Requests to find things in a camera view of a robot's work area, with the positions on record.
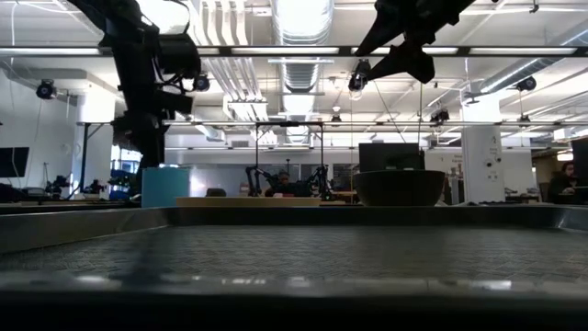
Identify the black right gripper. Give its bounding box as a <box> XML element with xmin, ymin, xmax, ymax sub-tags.
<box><xmin>353</xmin><ymin>0</ymin><xmax>479</xmax><ymax>86</ymax></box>

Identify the dark grey bowl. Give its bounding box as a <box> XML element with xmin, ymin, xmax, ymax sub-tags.
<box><xmin>353</xmin><ymin>169</ymin><xmax>447</xmax><ymax>207</ymax></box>

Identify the beige round plate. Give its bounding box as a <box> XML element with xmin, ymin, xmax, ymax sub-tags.
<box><xmin>175</xmin><ymin>196</ymin><xmax>322</xmax><ymax>208</ymax></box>

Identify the blue plastic mug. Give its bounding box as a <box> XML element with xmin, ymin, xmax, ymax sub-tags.
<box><xmin>141</xmin><ymin>165</ymin><xmax>191</xmax><ymax>209</ymax></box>

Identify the large black monitor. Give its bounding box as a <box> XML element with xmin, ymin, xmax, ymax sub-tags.
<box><xmin>358</xmin><ymin>143</ymin><xmax>426</xmax><ymax>174</ymax></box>

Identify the white square pillar with signs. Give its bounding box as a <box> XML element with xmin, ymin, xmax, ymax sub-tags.
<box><xmin>460</xmin><ymin>91</ymin><xmax>503</xmax><ymax>204</ymax></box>

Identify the person behind robot station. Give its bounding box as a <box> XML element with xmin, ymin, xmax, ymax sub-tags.
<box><xmin>273</xmin><ymin>170</ymin><xmax>295</xmax><ymax>197</ymax></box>

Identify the seated person at desk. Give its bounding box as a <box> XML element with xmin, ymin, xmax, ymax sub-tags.
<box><xmin>548</xmin><ymin>161</ymin><xmax>581</xmax><ymax>204</ymax></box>

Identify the tall black monitor edge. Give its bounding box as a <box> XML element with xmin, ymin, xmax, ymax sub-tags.
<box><xmin>571</xmin><ymin>136</ymin><xmax>588</xmax><ymax>188</ymax></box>

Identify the blue background equipment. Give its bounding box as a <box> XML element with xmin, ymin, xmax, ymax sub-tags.
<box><xmin>107</xmin><ymin>168</ymin><xmax>141</xmax><ymax>200</ymax></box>

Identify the plain white pillar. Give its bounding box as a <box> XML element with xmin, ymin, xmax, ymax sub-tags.
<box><xmin>74</xmin><ymin>89</ymin><xmax>117</xmax><ymax>194</ymax></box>

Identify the round silver ceiling duct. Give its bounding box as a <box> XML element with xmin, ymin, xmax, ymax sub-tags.
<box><xmin>269</xmin><ymin>0</ymin><xmax>335</xmax><ymax>93</ymax></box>

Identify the black overhead frame bar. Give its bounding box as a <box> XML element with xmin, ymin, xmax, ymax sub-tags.
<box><xmin>0</xmin><ymin>44</ymin><xmax>588</xmax><ymax>58</ymax></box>

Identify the background black station frame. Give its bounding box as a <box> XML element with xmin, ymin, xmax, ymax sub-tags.
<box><xmin>254</xmin><ymin>120</ymin><xmax>325</xmax><ymax>197</ymax></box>

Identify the long grey ceiling duct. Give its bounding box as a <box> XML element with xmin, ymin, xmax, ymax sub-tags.
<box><xmin>463</xmin><ymin>20</ymin><xmax>588</xmax><ymax>105</ymax></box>

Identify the small wall-side black monitor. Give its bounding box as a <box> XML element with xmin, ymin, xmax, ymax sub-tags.
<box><xmin>0</xmin><ymin>146</ymin><xmax>30</xmax><ymax>178</ymax></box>

